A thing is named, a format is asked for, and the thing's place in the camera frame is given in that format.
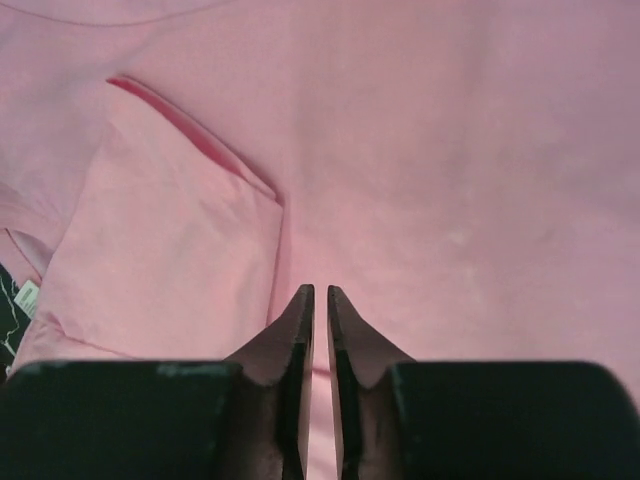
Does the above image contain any pink t shirt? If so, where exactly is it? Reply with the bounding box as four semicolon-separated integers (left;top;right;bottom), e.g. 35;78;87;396
1;1;639;479

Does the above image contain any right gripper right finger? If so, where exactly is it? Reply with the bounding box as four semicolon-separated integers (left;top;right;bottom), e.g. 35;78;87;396
327;286;639;479

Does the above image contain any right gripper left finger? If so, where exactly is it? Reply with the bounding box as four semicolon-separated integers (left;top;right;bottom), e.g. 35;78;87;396
1;285;315;479

